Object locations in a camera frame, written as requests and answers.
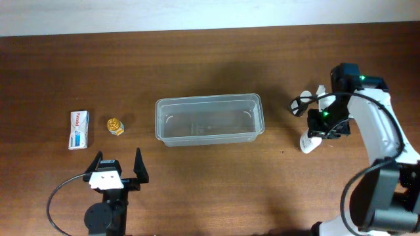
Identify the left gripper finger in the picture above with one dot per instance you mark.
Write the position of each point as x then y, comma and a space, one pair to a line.
93, 166
140, 169

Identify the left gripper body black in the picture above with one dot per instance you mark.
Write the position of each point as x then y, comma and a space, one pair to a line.
128, 180

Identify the white medicine box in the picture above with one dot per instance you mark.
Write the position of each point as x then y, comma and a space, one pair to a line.
79, 128

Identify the clear plastic container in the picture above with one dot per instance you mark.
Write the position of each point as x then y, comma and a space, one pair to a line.
208, 120

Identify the white lotion bottle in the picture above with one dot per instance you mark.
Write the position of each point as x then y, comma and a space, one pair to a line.
307, 143

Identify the small gold-lid jar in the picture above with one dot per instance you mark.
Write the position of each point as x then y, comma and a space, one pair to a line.
115, 126

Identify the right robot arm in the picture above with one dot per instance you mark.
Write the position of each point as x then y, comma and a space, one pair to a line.
383, 199

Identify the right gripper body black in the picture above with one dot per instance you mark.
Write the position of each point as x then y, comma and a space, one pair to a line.
328, 132

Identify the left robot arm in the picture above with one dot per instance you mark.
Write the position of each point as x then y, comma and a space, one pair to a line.
109, 217

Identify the black bottle white cap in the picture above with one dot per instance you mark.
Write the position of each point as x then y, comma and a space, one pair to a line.
298, 105

